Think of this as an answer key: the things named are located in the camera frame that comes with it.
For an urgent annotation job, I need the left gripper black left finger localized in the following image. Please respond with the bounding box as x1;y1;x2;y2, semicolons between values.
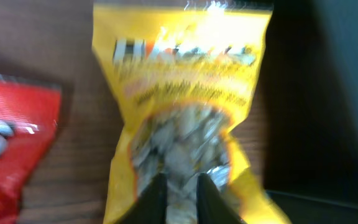
116;174;167;224

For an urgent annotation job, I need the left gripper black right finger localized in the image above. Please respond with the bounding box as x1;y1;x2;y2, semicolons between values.
196;174;244;224

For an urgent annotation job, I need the yellow Hacks candy bag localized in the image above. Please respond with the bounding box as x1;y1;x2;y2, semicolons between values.
92;1;289;223

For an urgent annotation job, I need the red Hacks candy bag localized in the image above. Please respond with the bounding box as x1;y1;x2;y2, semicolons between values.
0;74;62;223

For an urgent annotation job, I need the dark green open box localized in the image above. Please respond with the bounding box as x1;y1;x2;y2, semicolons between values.
260;0;358;224

